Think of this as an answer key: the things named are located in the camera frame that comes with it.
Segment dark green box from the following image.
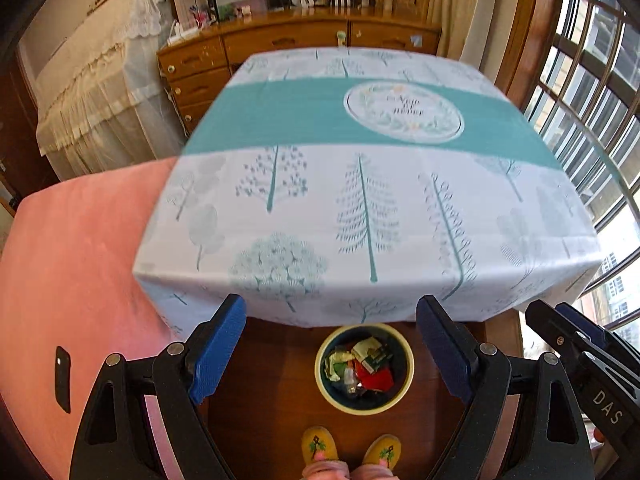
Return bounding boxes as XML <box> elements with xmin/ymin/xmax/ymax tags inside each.
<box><xmin>367</xmin><ymin>345</ymin><xmax>396</xmax><ymax>368</ymax></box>

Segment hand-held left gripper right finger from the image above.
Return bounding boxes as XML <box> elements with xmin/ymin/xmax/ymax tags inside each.
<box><xmin>416</xmin><ymin>295</ymin><xmax>596</xmax><ymax>480</ymax></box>

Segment pink bed cover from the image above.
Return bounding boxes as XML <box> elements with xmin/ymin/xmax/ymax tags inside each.
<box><xmin>0</xmin><ymin>157</ymin><xmax>201</xmax><ymax>480</ymax></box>

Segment tree print tablecloth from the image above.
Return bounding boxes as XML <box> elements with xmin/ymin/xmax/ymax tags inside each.
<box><xmin>132</xmin><ymin>46</ymin><xmax>603</xmax><ymax>325</ymax></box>

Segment wooden framed window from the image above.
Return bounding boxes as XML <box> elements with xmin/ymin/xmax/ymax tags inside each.
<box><xmin>487</xmin><ymin>0</ymin><xmax>640</xmax><ymax>341</ymax></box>

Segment red paper with gold print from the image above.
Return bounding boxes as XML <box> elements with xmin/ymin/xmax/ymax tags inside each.
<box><xmin>357</xmin><ymin>366</ymin><xmax>396</xmax><ymax>392</ymax></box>

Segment yellow embroidered slipper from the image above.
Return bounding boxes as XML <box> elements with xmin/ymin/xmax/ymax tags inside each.
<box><xmin>301</xmin><ymin>426</ymin><xmax>340</xmax><ymax>462</ymax></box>
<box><xmin>362</xmin><ymin>434</ymin><xmax>402</xmax><ymax>471</ymax></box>

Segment person's pink trousers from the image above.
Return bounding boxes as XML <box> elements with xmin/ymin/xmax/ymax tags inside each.
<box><xmin>302</xmin><ymin>460</ymin><xmax>396</xmax><ymax>480</ymax></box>

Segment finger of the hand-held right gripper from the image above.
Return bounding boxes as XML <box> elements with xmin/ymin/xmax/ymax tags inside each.
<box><xmin>555</xmin><ymin>302</ymin><xmax>640</xmax><ymax>361</ymax></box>
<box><xmin>525</xmin><ymin>300</ymin><xmax>601</xmax><ymax>368</ymax></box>

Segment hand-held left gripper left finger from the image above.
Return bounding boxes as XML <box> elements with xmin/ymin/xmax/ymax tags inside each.
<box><xmin>70</xmin><ymin>294</ymin><xmax>247</xmax><ymax>480</ymax></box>

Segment lace covered furniture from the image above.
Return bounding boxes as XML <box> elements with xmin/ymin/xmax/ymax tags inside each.
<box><xmin>35</xmin><ymin>0</ymin><xmax>193</xmax><ymax>181</ymax></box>

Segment black mobile phone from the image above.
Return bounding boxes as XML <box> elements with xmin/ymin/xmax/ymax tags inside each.
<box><xmin>55</xmin><ymin>345</ymin><xmax>72</xmax><ymax>414</ymax></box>

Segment round cream rimmed bin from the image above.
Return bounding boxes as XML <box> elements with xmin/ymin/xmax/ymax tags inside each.
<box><xmin>315</xmin><ymin>323</ymin><xmax>415</xmax><ymax>416</ymax></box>

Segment gold foil wrapper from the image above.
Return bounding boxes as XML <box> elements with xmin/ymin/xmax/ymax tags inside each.
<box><xmin>351</xmin><ymin>337</ymin><xmax>385</xmax><ymax>361</ymax></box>

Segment yellow paper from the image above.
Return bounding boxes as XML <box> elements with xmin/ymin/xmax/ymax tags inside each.
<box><xmin>324</xmin><ymin>351</ymin><xmax>353</xmax><ymax>385</ymax></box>

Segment wooden dresser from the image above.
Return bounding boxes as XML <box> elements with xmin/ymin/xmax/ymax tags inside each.
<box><xmin>157</xmin><ymin>10</ymin><xmax>443</xmax><ymax>133</ymax></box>

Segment cream curtain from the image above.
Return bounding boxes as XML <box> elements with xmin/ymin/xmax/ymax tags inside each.
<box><xmin>427</xmin><ymin>0</ymin><xmax>488</xmax><ymax>68</ymax></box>

